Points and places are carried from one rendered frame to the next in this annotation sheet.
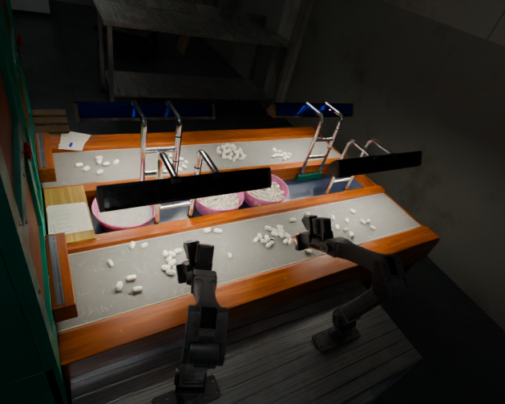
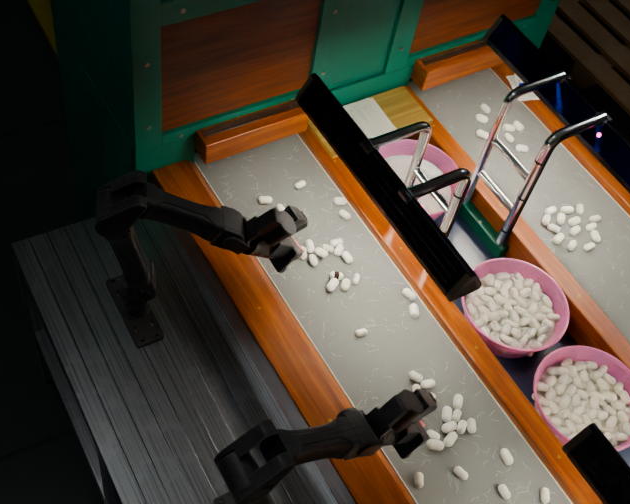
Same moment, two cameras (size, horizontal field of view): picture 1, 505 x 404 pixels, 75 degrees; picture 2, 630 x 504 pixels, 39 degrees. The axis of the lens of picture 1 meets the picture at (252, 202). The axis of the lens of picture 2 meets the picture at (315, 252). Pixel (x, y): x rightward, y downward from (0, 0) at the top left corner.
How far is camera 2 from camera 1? 148 cm
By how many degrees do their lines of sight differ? 59
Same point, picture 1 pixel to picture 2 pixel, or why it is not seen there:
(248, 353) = (201, 383)
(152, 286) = not seen: hidden behind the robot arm
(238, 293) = (279, 341)
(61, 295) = (214, 131)
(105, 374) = (160, 226)
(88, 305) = (233, 179)
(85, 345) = (175, 183)
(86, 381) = not seen: hidden behind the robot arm
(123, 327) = not seen: hidden behind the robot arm
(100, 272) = (284, 179)
